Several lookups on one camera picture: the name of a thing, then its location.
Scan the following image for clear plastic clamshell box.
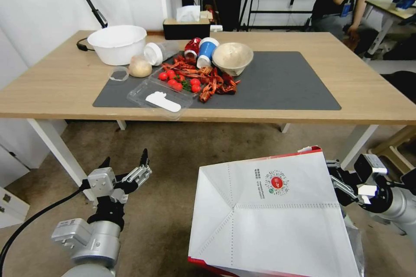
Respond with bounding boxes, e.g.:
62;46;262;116
126;65;203;121

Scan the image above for wooden desk white legs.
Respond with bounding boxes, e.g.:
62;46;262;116
364;0;416;61

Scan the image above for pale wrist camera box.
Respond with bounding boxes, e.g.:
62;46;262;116
87;167;118;199
353;153;389;181

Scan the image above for grey table mat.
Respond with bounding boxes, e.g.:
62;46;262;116
92;51;342;111

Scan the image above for white tissue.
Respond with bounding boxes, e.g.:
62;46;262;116
176;5;201;23

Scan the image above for red crayfish shell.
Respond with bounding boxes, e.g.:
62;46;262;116
196;66;216;79
215;73;241;96
198;83;216;103
162;55;199;75

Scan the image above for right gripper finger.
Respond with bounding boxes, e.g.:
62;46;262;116
326;159;342;174
329;174;360;202

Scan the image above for blue paper cup white lid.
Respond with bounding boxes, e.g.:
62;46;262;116
196;37;220;69

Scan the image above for round clear plastic lid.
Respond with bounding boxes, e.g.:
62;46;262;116
108;66;130;83

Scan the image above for large white plastic bowl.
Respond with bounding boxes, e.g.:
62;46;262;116
87;25;147;66

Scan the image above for white cabinet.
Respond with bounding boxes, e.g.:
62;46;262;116
0;142;32;229

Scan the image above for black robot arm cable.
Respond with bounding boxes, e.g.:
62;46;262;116
0;186;95;271

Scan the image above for white red delivery bag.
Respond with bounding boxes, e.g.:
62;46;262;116
188;145;364;277

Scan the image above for person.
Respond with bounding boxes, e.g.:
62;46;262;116
310;0;377;54

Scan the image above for red drink can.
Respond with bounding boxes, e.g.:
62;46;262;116
184;37;202;61

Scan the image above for black lamp cable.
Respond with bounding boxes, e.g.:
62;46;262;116
77;37;95;52

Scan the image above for wooden stool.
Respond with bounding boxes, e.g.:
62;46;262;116
367;126;416;175

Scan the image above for wooden table white legs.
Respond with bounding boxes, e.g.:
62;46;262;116
0;29;416;200

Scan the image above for bun in plastic wrap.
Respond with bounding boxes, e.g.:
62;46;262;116
128;55;153;77

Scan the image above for clear jar white lid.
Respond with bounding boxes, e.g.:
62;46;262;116
144;40;180;66

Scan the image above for black tissue box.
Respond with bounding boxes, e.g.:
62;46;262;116
162;17;211;41

